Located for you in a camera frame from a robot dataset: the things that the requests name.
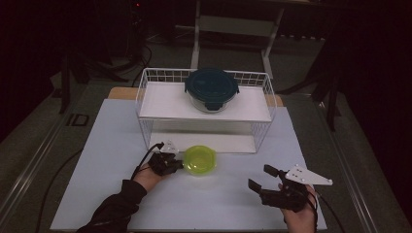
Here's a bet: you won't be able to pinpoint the metal floor rail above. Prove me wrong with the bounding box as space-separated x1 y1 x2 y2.
0 106 71 216
310 96 380 233

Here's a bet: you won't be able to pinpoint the yellow-green round container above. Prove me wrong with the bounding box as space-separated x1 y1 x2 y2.
183 145 218 177

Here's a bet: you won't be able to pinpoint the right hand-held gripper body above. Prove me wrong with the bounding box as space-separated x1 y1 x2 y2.
258 164 334 214

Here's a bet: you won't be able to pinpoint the white metal stand frame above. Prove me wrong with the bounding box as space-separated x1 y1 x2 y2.
189 0 286 79

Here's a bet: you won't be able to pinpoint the person's left hand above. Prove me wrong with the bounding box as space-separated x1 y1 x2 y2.
132 162 164 192

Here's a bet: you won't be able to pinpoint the black tripod stand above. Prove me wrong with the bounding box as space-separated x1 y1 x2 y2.
278 32 344 132
58 54 129 115

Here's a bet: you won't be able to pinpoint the person's right hand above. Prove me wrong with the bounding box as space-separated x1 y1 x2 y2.
277 183 318 233

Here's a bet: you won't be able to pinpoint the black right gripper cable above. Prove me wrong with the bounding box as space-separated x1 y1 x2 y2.
314 189 347 233

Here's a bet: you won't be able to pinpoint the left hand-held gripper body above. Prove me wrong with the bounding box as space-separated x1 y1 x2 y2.
148 140 185 178

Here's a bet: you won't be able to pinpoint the black floor socket plate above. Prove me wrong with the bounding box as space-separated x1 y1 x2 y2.
66 113 90 128

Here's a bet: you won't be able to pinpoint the white table cover sheet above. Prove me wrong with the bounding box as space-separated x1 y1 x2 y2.
50 98 328 232

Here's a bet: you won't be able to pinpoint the dark blue round lidded container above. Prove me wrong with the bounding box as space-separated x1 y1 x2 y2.
184 67 241 115

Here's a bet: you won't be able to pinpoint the white wire shelf rack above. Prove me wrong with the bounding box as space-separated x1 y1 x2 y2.
135 67 278 155

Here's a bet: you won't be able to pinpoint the wooden table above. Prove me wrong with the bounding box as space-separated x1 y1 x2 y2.
107 86 285 108

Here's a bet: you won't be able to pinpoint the black floor cables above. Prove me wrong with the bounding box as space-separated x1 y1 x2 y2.
106 38 154 87

